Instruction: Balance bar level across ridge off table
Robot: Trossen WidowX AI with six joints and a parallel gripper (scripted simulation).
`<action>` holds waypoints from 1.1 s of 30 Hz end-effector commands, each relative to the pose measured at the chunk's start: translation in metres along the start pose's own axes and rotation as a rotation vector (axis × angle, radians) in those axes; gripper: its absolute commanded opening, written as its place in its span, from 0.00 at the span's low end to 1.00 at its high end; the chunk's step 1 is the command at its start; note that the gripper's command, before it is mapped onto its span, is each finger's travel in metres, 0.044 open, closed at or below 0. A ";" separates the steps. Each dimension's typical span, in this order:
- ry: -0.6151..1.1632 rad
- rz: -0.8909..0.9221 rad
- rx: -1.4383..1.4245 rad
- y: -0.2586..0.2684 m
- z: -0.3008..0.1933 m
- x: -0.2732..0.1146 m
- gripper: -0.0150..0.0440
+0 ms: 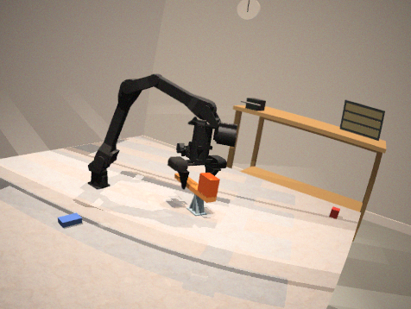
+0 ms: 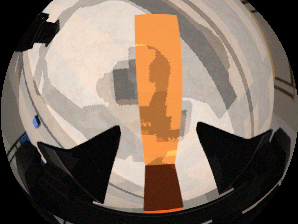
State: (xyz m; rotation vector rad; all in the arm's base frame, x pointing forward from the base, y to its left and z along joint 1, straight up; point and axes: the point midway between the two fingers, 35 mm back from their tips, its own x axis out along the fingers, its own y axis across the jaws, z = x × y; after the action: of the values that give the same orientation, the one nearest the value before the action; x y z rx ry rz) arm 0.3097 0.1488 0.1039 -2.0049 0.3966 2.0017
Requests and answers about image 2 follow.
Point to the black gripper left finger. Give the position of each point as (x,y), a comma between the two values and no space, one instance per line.
(90,163)

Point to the blue rectangular block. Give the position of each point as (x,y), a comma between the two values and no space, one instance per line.
(36,122)

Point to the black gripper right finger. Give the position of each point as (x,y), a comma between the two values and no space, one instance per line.
(228,155)

